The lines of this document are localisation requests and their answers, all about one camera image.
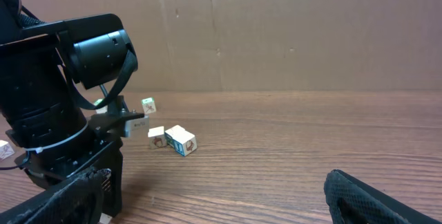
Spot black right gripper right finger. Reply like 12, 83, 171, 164
324, 169, 441, 224

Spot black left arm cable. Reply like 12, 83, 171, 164
0, 151, 32, 171

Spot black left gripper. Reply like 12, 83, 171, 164
23, 95, 144, 217

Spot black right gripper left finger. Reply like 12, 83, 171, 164
1, 167, 111, 224

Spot cream block far left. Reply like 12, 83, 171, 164
0, 140, 15, 160

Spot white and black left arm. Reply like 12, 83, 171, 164
1, 0, 144, 223

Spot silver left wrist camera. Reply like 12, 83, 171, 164
124, 115, 149, 138

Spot cream block left of trio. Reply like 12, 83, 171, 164
148, 126, 167, 149

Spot cardboard backdrop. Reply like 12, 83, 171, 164
21, 0, 441, 91

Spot green number four block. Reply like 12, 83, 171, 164
141, 97, 156, 114

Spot blue edged right trio block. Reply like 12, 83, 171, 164
173, 130, 198, 156

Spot green edged middle trio block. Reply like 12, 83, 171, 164
164, 125, 184, 148

